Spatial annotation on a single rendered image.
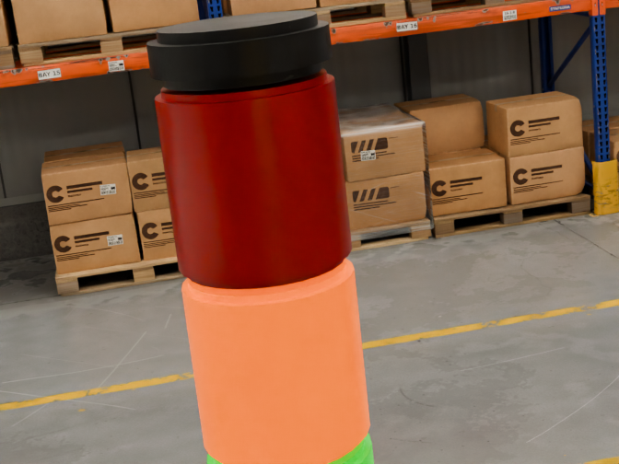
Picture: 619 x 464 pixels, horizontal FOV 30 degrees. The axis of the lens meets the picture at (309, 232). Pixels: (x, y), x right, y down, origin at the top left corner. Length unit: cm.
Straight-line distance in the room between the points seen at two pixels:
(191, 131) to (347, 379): 8
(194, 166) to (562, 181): 846
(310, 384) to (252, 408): 2
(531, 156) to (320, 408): 831
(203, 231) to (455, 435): 513
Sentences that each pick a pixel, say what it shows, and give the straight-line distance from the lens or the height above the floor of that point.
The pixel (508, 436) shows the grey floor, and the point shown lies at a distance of 538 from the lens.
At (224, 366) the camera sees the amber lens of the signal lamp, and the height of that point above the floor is 225.
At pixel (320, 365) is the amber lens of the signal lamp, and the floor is 225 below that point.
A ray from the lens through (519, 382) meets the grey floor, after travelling 593.
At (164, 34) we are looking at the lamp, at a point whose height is 234.
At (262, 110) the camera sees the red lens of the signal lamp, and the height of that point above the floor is 232.
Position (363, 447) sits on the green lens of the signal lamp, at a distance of 35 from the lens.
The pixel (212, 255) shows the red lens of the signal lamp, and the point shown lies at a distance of 31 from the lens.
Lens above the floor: 237
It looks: 15 degrees down
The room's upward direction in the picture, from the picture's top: 6 degrees counter-clockwise
